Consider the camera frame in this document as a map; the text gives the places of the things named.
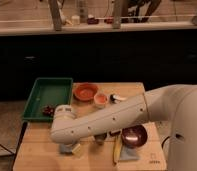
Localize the white handled brush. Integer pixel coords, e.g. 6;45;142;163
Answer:
110;94;126;103

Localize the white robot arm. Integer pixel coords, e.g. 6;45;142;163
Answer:
51;84;197;171

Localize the black cable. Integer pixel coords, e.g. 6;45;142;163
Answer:
160;135;170;150

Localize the green plastic tray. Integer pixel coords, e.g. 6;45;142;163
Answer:
22;77;73;122

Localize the grey cloth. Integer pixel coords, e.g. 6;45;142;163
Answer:
119;146;139;161

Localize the small metal cup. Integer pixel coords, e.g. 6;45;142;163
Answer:
94;133;107;145

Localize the dark red grape bunch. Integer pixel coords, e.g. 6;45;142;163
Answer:
42;106;55;117

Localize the small pink cup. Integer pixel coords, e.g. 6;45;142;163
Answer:
94;93;107;107

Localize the yellow banana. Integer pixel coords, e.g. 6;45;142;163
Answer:
113;135;122;164

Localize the orange bowl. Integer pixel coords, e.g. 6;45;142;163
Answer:
73;83;98;101

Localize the blue sponge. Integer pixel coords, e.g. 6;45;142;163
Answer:
60;144;73;154

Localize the dark purple bowl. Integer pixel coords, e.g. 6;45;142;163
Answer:
121;125;148;148

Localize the wooden block eraser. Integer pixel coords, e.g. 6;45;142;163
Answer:
109;131;121;137

